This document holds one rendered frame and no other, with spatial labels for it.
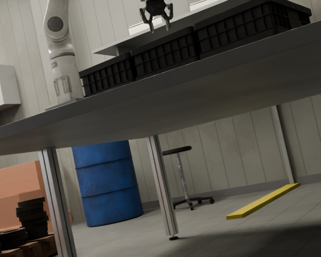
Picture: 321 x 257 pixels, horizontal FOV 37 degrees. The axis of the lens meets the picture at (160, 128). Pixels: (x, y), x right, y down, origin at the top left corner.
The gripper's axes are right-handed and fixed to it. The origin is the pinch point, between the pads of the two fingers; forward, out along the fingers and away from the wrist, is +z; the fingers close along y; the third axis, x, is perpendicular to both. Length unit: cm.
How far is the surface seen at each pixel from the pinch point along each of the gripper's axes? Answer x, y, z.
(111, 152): 288, -19, 32
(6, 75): 455, -128, -103
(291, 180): 249, 139, 94
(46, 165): 43, -58, 42
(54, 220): 43, -59, 68
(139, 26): 258, 30, -79
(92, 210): 295, -48, 83
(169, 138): 331, 47, 28
